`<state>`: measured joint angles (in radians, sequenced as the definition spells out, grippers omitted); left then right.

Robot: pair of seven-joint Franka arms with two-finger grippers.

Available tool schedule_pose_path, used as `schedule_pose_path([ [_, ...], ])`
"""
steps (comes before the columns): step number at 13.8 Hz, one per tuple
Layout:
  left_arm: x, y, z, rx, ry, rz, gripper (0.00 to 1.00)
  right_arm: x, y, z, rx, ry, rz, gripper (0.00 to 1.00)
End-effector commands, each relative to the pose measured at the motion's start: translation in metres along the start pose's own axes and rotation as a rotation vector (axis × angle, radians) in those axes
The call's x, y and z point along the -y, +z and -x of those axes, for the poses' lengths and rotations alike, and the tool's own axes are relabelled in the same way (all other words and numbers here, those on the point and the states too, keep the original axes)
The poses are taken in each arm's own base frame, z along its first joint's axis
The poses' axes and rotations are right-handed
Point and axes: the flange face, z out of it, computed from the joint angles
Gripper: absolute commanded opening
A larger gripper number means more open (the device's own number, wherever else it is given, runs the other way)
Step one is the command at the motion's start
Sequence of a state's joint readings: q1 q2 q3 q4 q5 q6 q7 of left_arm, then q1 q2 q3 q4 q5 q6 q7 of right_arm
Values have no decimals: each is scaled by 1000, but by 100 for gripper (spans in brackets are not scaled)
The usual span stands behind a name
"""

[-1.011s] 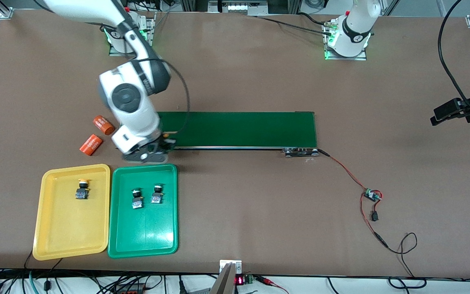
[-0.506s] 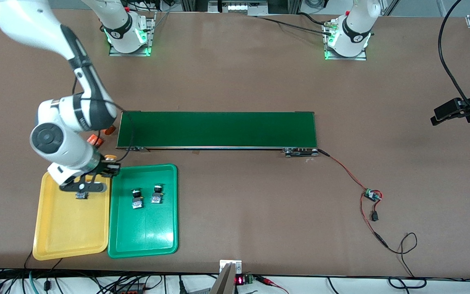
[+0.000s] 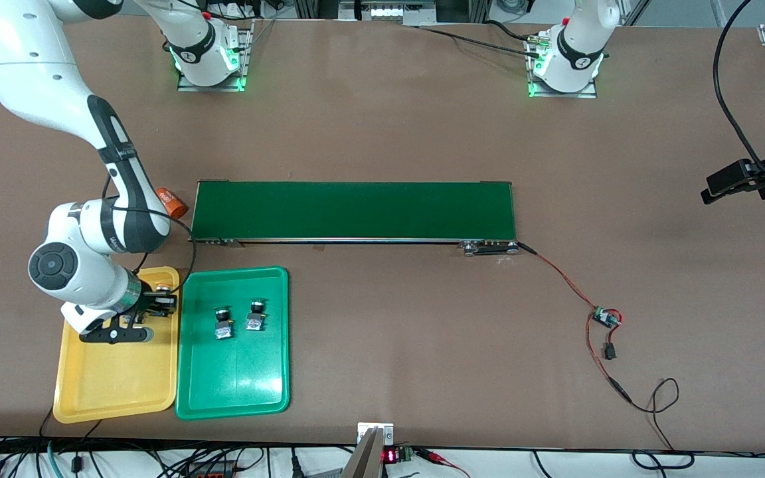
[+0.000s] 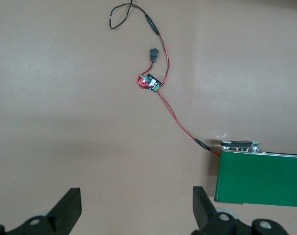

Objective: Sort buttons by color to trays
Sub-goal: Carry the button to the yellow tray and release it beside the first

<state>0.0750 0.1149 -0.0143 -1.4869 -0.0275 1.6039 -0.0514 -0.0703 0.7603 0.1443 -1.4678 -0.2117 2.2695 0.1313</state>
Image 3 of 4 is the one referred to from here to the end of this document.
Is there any metal rack device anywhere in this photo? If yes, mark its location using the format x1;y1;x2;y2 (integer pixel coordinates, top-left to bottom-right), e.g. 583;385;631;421
338;0;438;22

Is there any black power strip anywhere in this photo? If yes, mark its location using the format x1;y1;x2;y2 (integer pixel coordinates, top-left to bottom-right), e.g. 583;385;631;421
183;457;244;478

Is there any orange 4680 cylinder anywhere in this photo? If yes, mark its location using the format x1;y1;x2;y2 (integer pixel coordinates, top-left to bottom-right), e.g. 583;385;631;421
155;188;189;218

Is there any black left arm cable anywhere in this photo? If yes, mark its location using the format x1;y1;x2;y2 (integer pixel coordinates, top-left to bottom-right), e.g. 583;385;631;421
713;0;765;190

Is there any green conveyor belt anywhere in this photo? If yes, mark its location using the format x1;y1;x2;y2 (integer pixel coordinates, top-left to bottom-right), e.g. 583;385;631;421
188;179;521;256

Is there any metal table edge bracket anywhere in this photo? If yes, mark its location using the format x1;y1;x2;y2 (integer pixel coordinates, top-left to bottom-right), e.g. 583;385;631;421
357;422;394;445

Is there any green plastic tray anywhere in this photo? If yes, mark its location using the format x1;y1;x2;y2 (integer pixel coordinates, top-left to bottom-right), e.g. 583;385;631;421
175;266;290;421

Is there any red clip lead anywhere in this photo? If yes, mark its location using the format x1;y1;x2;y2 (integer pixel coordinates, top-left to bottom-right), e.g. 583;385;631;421
416;448;469;478

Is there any teal cable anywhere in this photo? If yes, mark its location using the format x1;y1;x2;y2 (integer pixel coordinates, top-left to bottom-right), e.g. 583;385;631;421
47;438;68;478

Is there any red black power wire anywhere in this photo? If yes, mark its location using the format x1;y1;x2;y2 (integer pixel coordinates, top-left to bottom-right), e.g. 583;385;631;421
515;241;681;452

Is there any yellow plastic tray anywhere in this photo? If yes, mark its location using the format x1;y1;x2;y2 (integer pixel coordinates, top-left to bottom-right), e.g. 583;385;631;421
52;266;181;424

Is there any grey metal mount bar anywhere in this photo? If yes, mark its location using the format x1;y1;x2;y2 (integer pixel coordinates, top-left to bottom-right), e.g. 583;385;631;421
341;427;384;478

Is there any black cable on table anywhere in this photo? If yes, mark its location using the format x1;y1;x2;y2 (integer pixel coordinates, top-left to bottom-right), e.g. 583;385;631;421
412;19;543;54

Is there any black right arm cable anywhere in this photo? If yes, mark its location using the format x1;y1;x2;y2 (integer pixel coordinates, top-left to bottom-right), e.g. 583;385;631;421
100;176;197;294

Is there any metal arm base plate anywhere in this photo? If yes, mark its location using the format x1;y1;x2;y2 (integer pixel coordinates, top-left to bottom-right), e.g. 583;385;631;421
525;33;599;100
177;19;255;92

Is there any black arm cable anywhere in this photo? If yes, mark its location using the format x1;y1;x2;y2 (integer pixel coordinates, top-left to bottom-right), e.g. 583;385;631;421
100;176;197;294
713;0;765;190

